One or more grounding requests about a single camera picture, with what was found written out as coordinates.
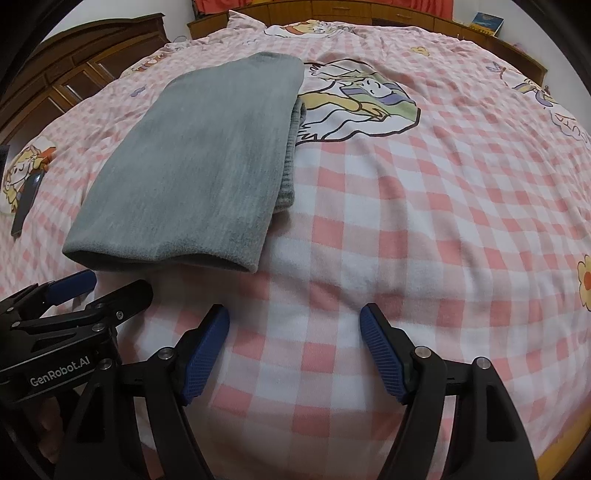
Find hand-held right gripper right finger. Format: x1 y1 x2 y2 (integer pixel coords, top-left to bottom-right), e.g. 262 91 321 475
359 302 539 480

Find wooden headboard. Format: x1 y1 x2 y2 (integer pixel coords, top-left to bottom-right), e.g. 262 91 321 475
187 0 548 86

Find blue book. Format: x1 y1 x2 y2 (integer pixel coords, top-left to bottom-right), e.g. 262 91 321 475
468 11 505 38

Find dark wooden wardrobe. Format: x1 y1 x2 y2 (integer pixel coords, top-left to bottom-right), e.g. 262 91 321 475
0 13 166 145

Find grey pants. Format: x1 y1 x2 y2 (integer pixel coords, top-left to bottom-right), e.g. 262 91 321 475
62 52 309 274

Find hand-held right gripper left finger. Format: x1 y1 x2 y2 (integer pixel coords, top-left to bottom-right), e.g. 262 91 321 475
54 305 230 480

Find red cloth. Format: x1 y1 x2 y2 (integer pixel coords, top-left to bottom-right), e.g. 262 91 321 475
191 0 455 16

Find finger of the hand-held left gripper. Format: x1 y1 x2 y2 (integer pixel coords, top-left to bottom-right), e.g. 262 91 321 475
0 270 98 324
9 279 154 342

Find black phone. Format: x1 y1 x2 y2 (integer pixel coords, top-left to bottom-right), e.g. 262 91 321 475
10 170 46 237

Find pink checked printed blanket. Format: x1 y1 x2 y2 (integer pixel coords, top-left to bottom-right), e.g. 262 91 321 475
0 10 591 467

